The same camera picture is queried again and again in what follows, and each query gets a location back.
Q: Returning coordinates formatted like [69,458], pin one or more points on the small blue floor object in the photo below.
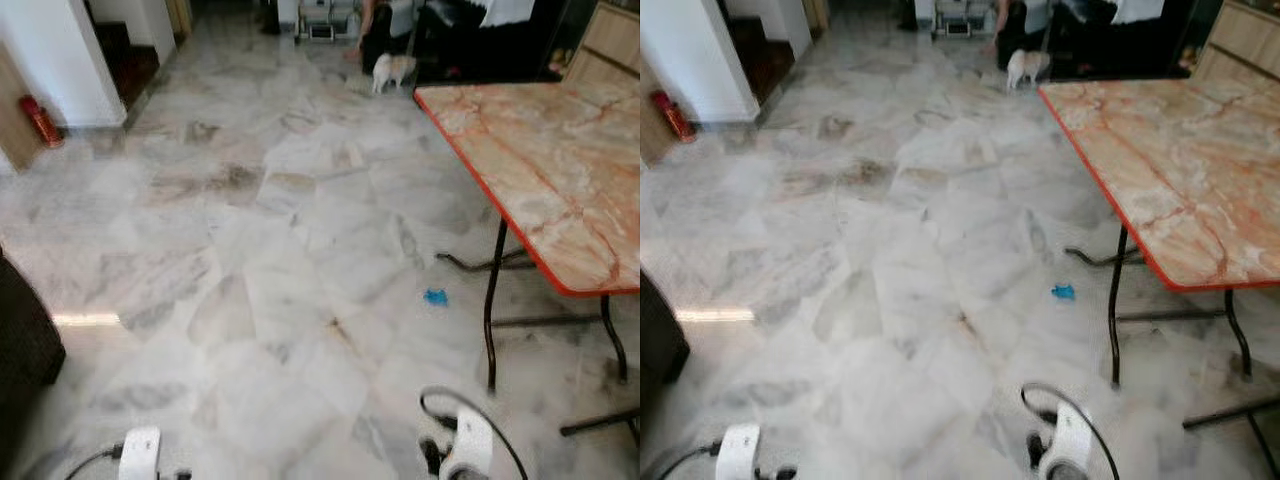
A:
[1062,292]
[435,297]

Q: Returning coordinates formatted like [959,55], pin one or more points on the grey-brown two-seat sofa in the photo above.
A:
[660,340]
[25,340]

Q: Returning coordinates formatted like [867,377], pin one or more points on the red fire extinguisher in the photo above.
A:
[672,115]
[40,122]

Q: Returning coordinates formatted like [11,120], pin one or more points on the cream dog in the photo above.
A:
[1026,68]
[392,72]

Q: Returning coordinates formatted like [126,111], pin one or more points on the black cabinet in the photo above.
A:
[470,50]
[1100,50]

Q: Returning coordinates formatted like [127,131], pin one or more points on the crouching person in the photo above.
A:
[378,40]
[1010,38]

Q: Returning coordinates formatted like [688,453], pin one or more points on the dark wooden staircase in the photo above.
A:
[760,50]
[125,55]

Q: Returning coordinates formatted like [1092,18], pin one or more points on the metal trolley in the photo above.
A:
[325,20]
[955,18]

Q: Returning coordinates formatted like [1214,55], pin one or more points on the white cloth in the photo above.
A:
[510,12]
[1138,10]

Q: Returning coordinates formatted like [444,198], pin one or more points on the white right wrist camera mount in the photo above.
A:
[1068,445]
[470,445]

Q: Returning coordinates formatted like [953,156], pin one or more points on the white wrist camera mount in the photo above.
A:
[470,445]
[738,455]
[140,455]
[1068,445]

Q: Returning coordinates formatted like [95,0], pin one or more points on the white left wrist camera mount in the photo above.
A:
[140,455]
[738,455]

